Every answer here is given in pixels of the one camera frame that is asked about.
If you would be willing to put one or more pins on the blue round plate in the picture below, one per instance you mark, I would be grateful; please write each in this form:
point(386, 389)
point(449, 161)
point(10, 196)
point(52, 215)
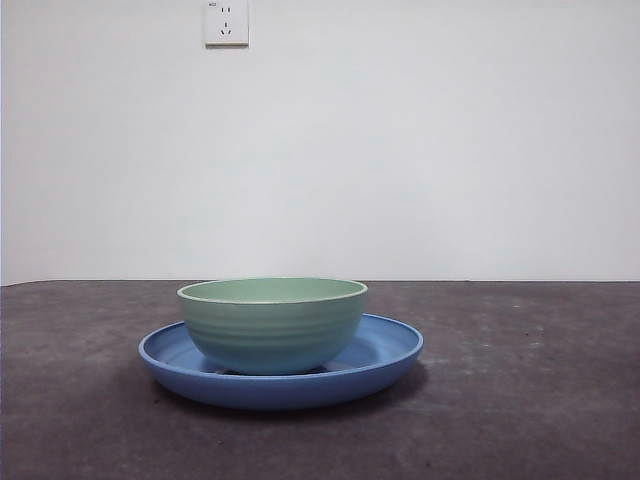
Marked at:
point(280, 392)

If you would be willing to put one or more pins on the green ribbed bowl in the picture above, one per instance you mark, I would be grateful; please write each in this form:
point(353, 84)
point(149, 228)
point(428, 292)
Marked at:
point(270, 330)

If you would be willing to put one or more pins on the white wall socket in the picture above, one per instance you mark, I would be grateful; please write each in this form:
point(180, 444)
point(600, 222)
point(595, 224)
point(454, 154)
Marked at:
point(226, 25)

